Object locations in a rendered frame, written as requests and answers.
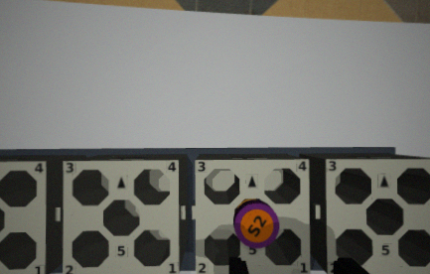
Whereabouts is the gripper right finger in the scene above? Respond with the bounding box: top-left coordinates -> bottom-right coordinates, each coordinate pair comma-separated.
334,257 -> 369,274

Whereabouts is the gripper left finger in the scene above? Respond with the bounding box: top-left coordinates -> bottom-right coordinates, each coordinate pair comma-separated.
228,257 -> 249,274

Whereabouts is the beige bucket adapter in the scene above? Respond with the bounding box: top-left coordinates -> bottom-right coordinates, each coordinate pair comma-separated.
63,155 -> 188,274
299,154 -> 430,274
0,155 -> 85,274
192,154 -> 311,274

